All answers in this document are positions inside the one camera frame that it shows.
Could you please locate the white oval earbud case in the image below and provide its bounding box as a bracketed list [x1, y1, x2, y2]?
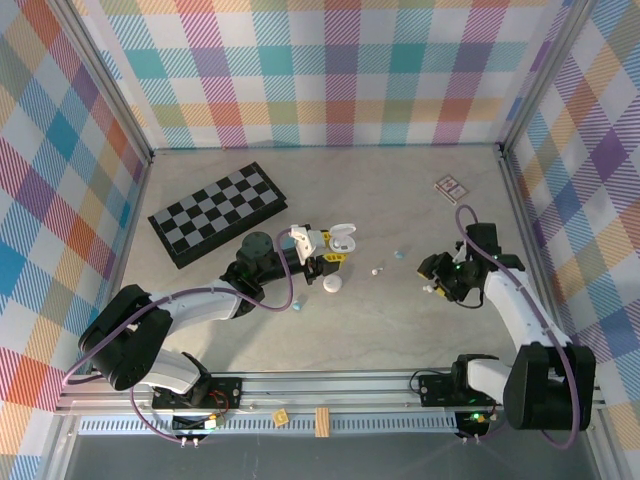
[329, 222, 359, 254]

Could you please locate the black grey chessboard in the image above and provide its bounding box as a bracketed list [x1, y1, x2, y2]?
[147, 161, 290, 271]

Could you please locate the playing card box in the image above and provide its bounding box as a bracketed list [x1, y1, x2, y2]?
[433, 173, 471, 204]

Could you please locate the black controller box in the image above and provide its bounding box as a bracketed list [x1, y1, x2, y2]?
[455, 410, 490, 437]
[172, 414, 225, 435]

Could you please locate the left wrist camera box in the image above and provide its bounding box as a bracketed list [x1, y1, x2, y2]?
[289, 223, 326, 264]

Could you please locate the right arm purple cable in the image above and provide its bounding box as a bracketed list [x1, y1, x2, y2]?
[455, 203, 589, 451]

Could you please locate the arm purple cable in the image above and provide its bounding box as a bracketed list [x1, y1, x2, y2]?
[455, 203, 589, 451]
[64, 227, 301, 445]

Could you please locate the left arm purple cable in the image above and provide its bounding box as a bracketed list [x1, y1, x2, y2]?
[64, 227, 301, 445]

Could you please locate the aluminium side rail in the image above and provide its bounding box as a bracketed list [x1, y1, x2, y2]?
[89, 154, 154, 374]
[497, 144, 576, 371]

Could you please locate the aluminium back rail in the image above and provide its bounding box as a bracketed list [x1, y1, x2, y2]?
[149, 143, 504, 152]

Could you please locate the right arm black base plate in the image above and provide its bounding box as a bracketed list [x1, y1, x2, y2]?
[417, 372, 511, 407]

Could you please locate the aluminium mounting rail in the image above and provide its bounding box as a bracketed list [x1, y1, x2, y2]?
[54, 367, 609, 415]

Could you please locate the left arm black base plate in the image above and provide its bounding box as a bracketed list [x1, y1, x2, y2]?
[151, 377, 244, 410]

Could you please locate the grey slotted cable duct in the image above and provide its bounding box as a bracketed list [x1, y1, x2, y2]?
[78, 414, 464, 436]

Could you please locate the aluminium frame post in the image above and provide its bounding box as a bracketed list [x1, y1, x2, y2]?
[499, 0, 601, 160]
[47, 0, 155, 167]

